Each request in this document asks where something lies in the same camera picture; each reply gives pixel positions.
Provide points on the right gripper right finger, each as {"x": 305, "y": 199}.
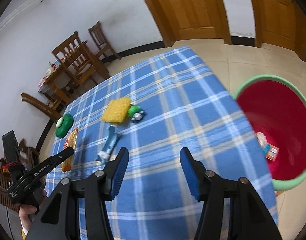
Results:
{"x": 194, "y": 172}

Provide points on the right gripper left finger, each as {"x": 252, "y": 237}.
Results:
{"x": 115, "y": 171}

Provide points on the blue toothpaste tube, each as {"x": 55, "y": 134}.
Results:
{"x": 104, "y": 155}

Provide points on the white tissue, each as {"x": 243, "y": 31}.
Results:
{"x": 261, "y": 139}

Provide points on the orange cardboard box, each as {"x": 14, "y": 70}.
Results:
{"x": 271, "y": 152}

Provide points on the person's left hand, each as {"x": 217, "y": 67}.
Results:
{"x": 24, "y": 212}

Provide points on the green small toy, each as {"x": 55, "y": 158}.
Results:
{"x": 135, "y": 113}

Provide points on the green flower-shaped toy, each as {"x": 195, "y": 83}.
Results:
{"x": 63, "y": 125}

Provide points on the blue plaid tablecloth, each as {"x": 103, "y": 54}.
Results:
{"x": 185, "y": 105}

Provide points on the wooden chair at left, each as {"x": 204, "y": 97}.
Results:
{"x": 49, "y": 108}

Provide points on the red bucket green rim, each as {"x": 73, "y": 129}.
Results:
{"x": 276, "y": 108}

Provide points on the wooden dining table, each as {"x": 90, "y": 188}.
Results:
{"x": 56, "y": 82}

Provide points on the wooden chair near table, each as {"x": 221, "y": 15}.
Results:
{"x": 78, "y": 61}

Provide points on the far wooden chair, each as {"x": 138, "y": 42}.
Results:
{"x": 101, "y": 42}

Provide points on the left wooden door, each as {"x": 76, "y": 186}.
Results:
{"x": 190, "y": 19}

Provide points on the wooden door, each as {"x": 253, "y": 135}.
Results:
{"x": 280, "y": 23}
{"x": 190, "y": 19}

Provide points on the right wooden door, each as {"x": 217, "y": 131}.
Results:
{"x": 280, "y": 23}

